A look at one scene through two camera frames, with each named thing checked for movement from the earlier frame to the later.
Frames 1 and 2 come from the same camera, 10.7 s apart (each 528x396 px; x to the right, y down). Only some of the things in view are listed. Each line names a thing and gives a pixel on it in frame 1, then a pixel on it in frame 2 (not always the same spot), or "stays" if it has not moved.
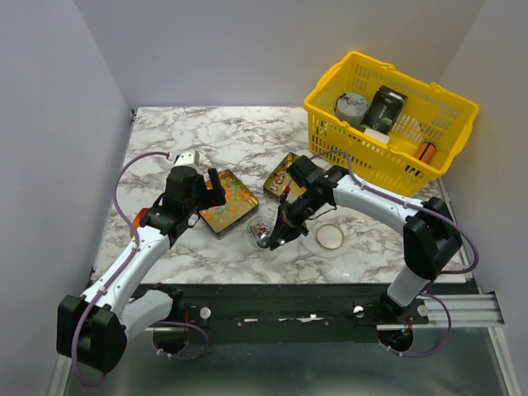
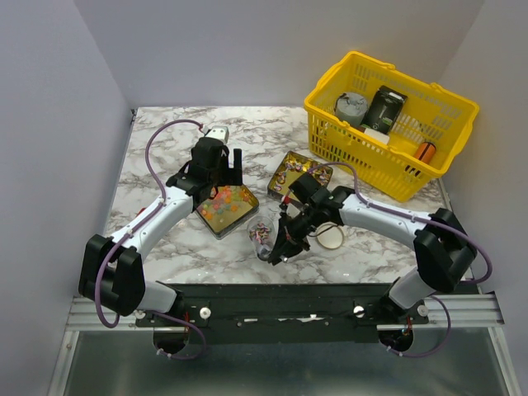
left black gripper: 209,200 → 226,180
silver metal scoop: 262,240 → 264,252
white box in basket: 377,135 stays
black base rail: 285,313 stays
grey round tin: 351,107 stays
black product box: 384,110 stays
